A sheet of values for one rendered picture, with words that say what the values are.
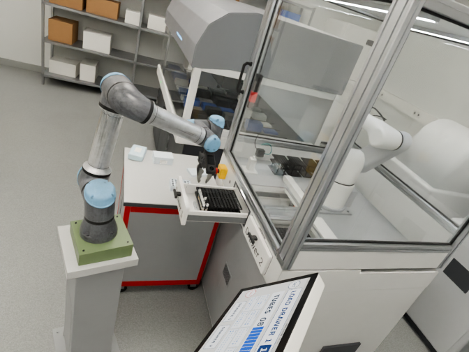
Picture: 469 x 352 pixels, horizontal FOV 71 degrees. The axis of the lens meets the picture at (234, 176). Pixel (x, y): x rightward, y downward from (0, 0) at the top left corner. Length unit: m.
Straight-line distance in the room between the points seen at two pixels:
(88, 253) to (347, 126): 1.08
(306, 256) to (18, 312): 1.65
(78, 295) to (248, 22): 1.80
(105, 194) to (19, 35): 4.83
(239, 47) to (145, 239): 1.35
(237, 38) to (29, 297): 2.03
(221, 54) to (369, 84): 1.36
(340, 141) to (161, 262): 1.42
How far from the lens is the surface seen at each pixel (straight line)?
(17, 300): 2.39
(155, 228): 1.97
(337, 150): 1.14
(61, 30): 5.39
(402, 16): 1.09
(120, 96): 1.24
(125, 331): 2.22
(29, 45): 6.02
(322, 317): 1.83
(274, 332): 0.91
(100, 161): 1.44
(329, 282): 1.61
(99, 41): 5.28
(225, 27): 2.26
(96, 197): 1.36
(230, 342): 0.97
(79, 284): 1.59
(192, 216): 1.63
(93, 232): 1.46
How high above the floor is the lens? 1.84
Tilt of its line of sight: 28 degrees down
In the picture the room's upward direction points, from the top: 18 degrees clockwise
